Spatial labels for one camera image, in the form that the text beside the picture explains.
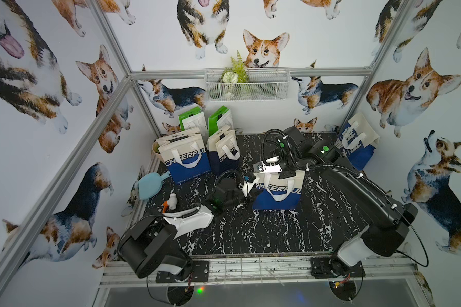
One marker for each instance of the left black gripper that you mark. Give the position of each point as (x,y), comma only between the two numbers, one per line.
(228,192)

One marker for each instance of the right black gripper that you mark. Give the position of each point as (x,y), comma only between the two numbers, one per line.
(283,174)

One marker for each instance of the dark blue white bag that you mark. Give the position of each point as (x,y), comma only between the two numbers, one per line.
(223,150)

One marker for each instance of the green white takeout bag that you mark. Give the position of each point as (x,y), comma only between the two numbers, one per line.
(194,118)

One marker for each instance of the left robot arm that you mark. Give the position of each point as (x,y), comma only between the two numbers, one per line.
(148,246)

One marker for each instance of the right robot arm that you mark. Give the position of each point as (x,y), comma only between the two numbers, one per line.
(390,221)

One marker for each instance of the small white orange bottle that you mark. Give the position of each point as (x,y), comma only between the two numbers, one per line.
(170,204)

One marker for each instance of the light blue dustpan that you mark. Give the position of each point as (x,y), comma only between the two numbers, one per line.
(151,184)

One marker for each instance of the artificial fern with flower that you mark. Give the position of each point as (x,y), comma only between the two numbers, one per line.
(236,74)

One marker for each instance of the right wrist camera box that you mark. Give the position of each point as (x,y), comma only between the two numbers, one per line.
(271,165)

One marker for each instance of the white wire wall basket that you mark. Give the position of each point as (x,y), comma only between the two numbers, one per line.
(260,85)

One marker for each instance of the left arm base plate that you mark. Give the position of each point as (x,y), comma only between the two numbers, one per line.
(197,271)

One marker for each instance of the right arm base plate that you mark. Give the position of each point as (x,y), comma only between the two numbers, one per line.
(331,267)

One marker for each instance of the aluminium frame rail front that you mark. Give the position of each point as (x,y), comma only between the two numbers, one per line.
(257,270)

